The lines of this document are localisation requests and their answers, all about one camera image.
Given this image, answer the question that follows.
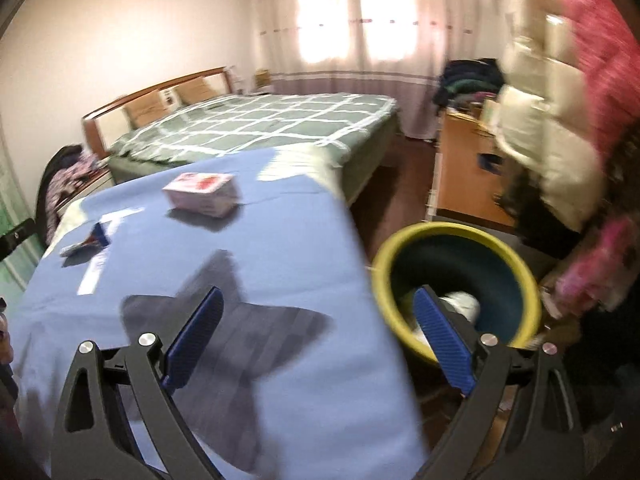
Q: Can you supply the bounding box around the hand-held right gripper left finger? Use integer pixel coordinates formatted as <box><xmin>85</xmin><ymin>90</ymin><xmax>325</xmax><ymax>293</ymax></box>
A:
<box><xmin>50</xmin><ymin>285</ymin><xmax>225</xmax><ymax>480</ymax></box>

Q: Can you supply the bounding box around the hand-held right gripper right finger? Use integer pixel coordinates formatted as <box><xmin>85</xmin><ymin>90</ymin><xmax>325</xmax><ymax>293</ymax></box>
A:
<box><xmin>412</xmin><ymin>284</ymin><xmax>586</xmax><ymax>480</ymax></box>

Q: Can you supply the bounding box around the white tissue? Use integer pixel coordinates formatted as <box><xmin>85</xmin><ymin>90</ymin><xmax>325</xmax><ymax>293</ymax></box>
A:
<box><xmin>442</xmin><ymin>291</ymin><xmax>482</xmax><ymax>324</ymax></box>

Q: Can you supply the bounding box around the yellow rimmed dark trash bin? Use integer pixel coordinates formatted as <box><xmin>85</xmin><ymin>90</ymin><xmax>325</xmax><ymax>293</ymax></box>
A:
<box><xmin>371</xmin><ymin>222</ymin><xmax>543</xmax><ymax>368</ymax></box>

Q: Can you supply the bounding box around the chair with clothes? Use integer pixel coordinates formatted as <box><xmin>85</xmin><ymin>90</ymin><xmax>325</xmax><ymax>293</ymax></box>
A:
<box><xmin>35</xmin><ymin>144</ymin><xmax>114</xmax><ymax>244</ymax></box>

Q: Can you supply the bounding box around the blue star print tablecloth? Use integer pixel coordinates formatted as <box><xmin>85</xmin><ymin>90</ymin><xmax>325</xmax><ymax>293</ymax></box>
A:
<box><xmin>0</xmin><ymin>147</ymin><xmax>432</xmax><ymax>480</ymax></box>

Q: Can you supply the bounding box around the pink tissue pack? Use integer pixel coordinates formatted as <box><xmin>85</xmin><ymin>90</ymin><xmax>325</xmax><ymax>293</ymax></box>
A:
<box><xmin>162</xmin><ymin>172</ymin><xmax>240</xmax><ymax>219</ymax></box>

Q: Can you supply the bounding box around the wooden desk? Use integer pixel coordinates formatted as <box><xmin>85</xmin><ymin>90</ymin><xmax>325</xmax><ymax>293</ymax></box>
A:
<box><xmin>425</xmin><ymin>107</ymin><xmax>517</xmax><ymax>229</ymax></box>

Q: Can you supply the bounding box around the pink floral cloth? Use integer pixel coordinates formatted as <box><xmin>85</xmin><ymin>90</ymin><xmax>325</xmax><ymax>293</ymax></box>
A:
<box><xmin>554</xmin><ymin>214</ymin><xmax>640</xmax><ymax>317</ymax></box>

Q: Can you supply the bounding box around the brown pillow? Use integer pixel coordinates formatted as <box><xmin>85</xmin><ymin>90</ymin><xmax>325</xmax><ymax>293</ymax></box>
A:
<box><xmin>172</xmin><ymin>76</ymin><xmax>227</xmax><ymax>106</ymax></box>
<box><xmin>122</xmin><ymin>94</ymin><xmax>174</xmax><ymax>129</ymax></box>

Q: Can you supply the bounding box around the wooden bed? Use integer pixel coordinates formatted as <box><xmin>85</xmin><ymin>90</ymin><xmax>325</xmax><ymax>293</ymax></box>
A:
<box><xmin>82</xmin><ymin>66</ymin><xmax>402</xmax><ymax>207</ymax></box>

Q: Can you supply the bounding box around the green checkered duvet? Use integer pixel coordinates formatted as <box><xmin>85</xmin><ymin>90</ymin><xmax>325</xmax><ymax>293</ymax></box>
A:
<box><xmin>109</xmin><ymin>92</ymin><xmax>399</xmax><ymax>169</ymax></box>

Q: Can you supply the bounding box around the pink white curtain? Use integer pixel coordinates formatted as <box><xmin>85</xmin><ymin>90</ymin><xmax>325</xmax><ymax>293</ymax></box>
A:
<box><xmin>252</xmin><ymin>0</ymin><xmax>506</xmax><ymax>139</ymax></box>

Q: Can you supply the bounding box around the dark clothes pile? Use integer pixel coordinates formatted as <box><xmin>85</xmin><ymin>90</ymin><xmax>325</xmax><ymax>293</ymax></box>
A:
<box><xmin>433</xmin><ymin>57</ymin><xmax>506</xmax><ymax>111</ymax></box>

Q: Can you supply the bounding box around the red knit garment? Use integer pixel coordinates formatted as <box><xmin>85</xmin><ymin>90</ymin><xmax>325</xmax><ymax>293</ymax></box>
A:
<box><xmin>544</xmin><ymin>0</ymin><xmax>640</xmax><ymax>162</ymax></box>

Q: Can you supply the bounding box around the small blue-handled tool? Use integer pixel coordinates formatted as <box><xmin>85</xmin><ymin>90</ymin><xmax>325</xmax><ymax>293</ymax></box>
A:
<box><xmin>60</xmin><ymin>222</ymin><xmax>111</xmax><ymax>259</ymax></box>

